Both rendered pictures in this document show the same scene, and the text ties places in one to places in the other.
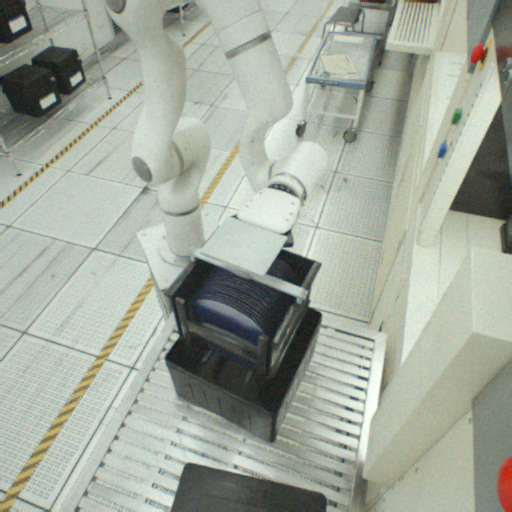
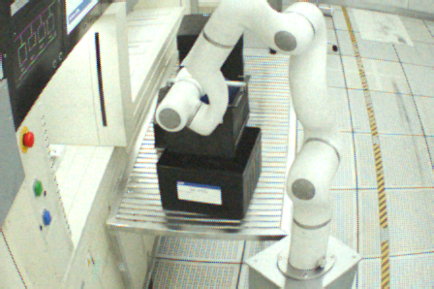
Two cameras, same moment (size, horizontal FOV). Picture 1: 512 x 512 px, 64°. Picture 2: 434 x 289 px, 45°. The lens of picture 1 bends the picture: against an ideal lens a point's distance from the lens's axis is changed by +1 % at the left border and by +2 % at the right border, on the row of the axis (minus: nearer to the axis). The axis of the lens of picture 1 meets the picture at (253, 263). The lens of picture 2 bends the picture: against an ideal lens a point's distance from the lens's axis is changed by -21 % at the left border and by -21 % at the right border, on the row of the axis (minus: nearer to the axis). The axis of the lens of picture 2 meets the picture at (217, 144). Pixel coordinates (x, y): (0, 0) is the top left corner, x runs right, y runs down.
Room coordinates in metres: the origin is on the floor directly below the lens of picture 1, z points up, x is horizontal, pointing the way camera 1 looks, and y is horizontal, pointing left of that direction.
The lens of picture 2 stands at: (2.19, -0.25, 2.06)
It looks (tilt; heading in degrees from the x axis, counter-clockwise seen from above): 33 degrees down; 170
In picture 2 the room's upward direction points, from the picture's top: 3 degrees counter-clockwise
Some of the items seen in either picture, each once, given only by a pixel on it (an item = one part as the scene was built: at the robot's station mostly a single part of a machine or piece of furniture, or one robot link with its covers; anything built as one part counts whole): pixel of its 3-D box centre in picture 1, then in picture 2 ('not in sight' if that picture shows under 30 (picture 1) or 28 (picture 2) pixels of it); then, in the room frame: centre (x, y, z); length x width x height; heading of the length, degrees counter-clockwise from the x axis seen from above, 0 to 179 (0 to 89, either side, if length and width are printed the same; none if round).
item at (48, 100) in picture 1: (32, 90); not in sight; (2.95, 1.64, 0.31); 0.30 x 0.28 x 0.26; 157
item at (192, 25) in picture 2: not in sight; (212, 46); (-0.38, 0.19, 0.89); 0.29 x 0.29 x 0.25; 75
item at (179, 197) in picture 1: (181, 164); (312, 188); (0.96, 0.20, 1.07); 0.19 x 0.12 x 0.24; 144
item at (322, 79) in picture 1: (341, 83); not in sight; (3.22, -0.70, 0.24); 0.97 x 0.52 x 0.48; 164
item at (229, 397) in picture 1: (247, 353); (211, 168); (0.49, 0.01, 0.85); 0.28 x 0.28 x 0.17; 63
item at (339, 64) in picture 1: (338, 63); not in sight; (3.06, -0.62, 0.47); 0.31 x 0.23 x 0.02; 3
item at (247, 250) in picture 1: (246, 296); (206, 104); (0.49, 0.01, 1.08); 0.24 x 0.20 x 0.32; 63
